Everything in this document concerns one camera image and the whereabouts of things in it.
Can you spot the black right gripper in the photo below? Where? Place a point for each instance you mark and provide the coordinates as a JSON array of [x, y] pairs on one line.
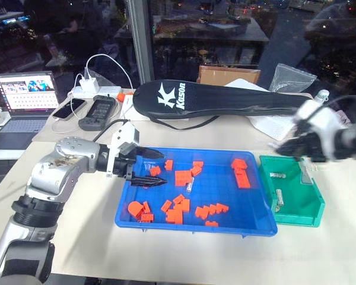
[[311, 147]]

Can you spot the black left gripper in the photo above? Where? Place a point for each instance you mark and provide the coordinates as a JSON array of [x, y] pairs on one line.
[[123, 164]]

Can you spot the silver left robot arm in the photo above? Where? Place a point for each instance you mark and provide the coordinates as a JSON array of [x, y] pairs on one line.
[[50, 175]]

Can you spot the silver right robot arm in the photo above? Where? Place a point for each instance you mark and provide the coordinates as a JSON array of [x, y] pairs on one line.
[[354, 142]]

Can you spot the green plastic bin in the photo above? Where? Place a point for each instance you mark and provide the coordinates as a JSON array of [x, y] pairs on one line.
[[293, 202]]

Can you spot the blue plastic bin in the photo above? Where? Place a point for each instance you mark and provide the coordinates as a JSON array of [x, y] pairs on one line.
[[219, 190]]

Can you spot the small orange brick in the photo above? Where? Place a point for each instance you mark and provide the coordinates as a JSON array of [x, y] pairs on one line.
[[166, 206], [213, 208], [147, 218], [222, 208], [169, 164], [179, 199], [146, 207], [211, 223], [155, 170]]

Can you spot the white paper sheets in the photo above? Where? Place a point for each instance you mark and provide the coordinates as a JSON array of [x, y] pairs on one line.
[[273, 126]]

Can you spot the large orange brick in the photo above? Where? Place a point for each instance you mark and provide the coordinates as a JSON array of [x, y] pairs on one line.
[[174, 216], [183, 178]]

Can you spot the round-topped orange brick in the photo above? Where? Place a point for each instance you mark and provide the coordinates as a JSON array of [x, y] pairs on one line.
[[134, 210]]

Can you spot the long orange brick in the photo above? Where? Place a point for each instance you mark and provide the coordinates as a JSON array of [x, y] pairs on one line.
[[242, 178]]

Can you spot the white bottle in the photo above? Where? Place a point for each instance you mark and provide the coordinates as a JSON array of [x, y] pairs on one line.
[[322, 95]]

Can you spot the white flat box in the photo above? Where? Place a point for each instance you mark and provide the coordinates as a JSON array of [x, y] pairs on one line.
[[129, 108]]

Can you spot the pink cloth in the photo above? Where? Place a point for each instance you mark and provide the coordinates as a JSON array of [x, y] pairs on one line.
[[343, 116]]

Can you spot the clear plastic zip bag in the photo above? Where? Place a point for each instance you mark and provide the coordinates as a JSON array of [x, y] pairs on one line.
[[290, 78]]

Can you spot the black handheld controller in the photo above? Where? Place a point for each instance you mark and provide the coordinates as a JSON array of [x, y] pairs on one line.
[[97, 112]]

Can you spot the small orange object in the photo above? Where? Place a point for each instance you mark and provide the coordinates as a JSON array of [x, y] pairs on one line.
[[121, 97]]

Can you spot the white power strip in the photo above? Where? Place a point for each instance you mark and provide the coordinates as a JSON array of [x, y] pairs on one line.
[[106, 90]]

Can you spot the black Kason racket bag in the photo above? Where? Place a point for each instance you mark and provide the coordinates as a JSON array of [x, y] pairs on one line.
[[213, 99]]

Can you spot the cardboard box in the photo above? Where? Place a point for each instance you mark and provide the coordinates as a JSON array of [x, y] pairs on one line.
[[225, 75]]

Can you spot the smartphone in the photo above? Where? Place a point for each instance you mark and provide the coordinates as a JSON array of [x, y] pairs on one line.
[[69, 108]]

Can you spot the white charger plug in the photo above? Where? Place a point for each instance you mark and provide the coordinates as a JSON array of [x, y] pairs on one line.
[[88, 84]]

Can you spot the grey window mullion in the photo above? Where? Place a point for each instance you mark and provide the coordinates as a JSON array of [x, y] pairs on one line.
[[141, 41]]

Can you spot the open laptop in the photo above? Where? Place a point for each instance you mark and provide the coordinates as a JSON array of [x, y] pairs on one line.
[[23, 98]]

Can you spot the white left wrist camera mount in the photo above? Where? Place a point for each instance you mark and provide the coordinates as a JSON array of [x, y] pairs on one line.
[[124, 133]]

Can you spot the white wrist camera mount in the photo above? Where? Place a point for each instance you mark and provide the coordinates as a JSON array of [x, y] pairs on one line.
[[124, 133], [323, 118]]

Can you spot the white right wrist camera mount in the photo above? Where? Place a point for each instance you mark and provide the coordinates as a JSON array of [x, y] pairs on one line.
[[323, 118]]

